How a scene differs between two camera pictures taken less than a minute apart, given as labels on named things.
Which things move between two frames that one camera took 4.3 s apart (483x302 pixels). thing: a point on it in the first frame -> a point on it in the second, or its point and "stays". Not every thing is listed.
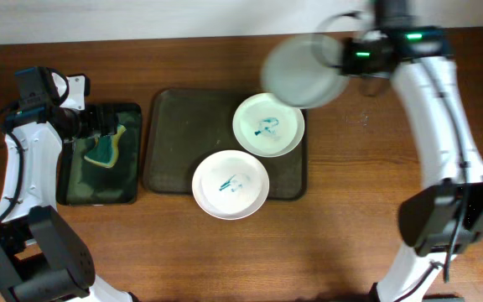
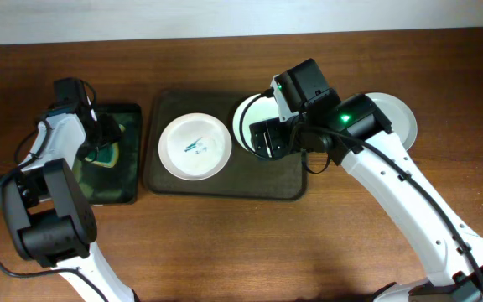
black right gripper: (360, 74) -> (273, 127)
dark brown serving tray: (183, 127) stays
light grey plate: (304, 70) -> (399, 117)
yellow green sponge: (106, 148) stays
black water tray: (83, 183) stays
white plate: (231, 184) -> (194, 147)
